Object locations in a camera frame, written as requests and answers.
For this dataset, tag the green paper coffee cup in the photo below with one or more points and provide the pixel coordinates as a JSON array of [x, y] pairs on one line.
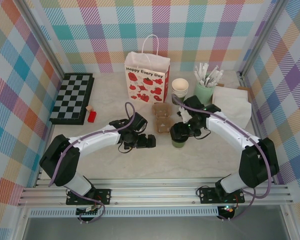
[[179, 144]]

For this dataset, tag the brown cardboard cup carrier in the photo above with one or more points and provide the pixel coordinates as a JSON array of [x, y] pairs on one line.
[[161, 117]]

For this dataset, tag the white red paper gift bag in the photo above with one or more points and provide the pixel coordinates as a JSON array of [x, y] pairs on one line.
[[147, 82]]

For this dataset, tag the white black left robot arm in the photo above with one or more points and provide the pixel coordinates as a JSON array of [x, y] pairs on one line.
[[97, 142]]

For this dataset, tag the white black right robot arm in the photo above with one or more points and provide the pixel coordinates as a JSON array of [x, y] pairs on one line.
[[230, 132]]

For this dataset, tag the mint green holder cup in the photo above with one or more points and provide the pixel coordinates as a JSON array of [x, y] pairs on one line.
[[203, 92]]

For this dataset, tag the stack of white napkins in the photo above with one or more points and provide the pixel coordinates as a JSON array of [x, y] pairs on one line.
[[233, 107]]

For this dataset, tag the stack of green paper cups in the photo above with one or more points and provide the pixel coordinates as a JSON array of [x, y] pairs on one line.
[[179, 86]]

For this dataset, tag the red wooden block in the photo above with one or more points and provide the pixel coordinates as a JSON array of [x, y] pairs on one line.
[[92, 117]]

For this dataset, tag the black grey chessboard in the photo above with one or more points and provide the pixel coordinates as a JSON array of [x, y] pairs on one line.
[[70, 100]]

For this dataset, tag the green circuit board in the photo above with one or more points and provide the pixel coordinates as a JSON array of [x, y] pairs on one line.
[[90, 209]]

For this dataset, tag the black circuit board with lights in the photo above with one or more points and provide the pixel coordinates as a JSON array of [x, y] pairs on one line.
[[228, 209]]

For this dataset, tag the aluminium rail frame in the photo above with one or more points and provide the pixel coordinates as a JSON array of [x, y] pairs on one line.
[[152, 193]]

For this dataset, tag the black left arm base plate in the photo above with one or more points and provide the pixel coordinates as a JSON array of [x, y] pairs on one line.
[[103, 196]]

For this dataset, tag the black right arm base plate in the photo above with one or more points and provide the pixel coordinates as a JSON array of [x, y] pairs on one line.
[[207, 195]]

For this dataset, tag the aluminium corner post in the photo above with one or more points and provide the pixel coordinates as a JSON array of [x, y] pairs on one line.
[[42, 37], [261, 37]]

